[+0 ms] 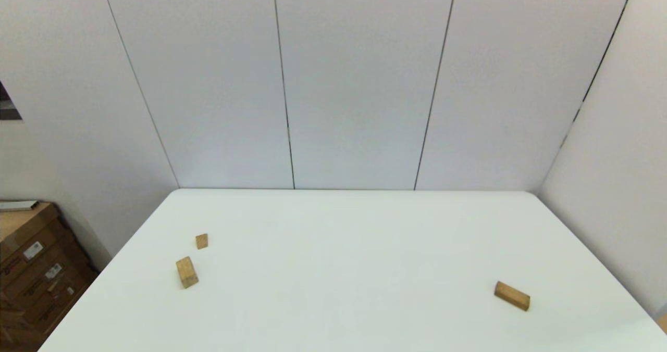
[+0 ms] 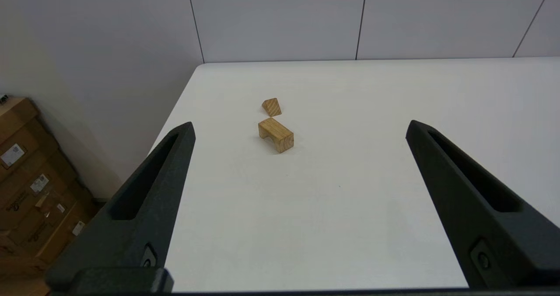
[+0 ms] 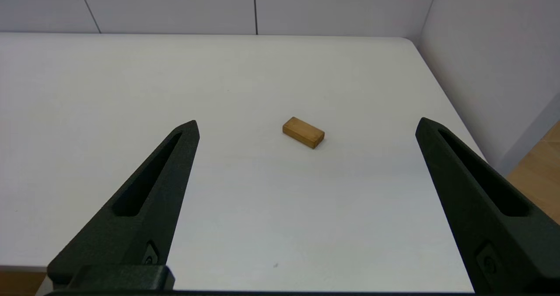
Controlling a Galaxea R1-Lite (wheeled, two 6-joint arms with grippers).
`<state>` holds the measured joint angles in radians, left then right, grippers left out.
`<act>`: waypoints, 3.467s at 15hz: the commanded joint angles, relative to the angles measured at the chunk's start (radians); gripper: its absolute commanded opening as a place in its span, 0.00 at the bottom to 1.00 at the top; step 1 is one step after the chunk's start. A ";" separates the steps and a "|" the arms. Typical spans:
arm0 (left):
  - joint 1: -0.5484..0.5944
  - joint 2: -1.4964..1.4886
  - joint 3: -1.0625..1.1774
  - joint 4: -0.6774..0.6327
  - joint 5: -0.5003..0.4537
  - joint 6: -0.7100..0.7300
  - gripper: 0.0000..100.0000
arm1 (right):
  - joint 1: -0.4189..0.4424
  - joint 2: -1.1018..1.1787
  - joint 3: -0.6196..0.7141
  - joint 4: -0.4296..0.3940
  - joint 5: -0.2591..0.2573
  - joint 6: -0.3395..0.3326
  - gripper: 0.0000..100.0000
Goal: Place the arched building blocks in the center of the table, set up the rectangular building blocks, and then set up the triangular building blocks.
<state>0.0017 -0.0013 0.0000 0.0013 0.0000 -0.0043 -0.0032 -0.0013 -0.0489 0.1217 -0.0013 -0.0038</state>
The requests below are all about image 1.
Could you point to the triangular wooden building block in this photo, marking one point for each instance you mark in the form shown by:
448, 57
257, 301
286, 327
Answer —
201, 241

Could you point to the arched wooden building block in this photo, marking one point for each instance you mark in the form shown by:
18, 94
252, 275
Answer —
187, 272

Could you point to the rectangular wooden building block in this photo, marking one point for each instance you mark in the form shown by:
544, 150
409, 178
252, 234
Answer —
512, 296

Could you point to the brown cardboard box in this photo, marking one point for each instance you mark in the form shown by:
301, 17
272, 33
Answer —
57, 304
21, 227
39, 278

